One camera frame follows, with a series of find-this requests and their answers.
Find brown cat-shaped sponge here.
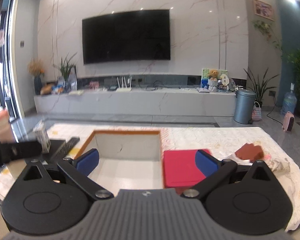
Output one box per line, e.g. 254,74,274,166
235,143,264,163

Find white cloth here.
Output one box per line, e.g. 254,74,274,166
225,153,290,173

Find black remote control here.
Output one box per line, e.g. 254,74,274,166
50,137,80,163

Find pink beige water bottle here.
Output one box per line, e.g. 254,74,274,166
0,106,15,142

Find red lidded plastic box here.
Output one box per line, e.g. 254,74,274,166
162,149,211,188

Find small milk carton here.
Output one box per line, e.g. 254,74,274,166
32,120,51,154

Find orange cardboard box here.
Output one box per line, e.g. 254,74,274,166
75,129,164,195

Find blue metal trash bin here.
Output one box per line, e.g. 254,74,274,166
234,89,256,124

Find pastel woven basket bag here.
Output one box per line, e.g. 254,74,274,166
251,101,262,121

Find teddy bear on stand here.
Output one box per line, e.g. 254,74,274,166
208,69,219,92

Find pink space heater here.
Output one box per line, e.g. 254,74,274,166
282,111,295,132

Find dried flowers in vase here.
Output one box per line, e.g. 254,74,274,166
27,59,44,95

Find white wifi router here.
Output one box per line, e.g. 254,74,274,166
116,76,132,92

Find potted snake plant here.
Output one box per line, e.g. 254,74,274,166
244,68,279,107

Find water jug with pump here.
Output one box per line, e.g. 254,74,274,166
280,83,297,115

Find green plant in vase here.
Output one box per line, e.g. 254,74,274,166
53,53,77,93

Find hanging ivy vine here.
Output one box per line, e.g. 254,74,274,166
252,20,283,53

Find wall mounted black television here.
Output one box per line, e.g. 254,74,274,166
82,9,171,64

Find framed wall picture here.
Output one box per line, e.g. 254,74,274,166
254,0,274,21

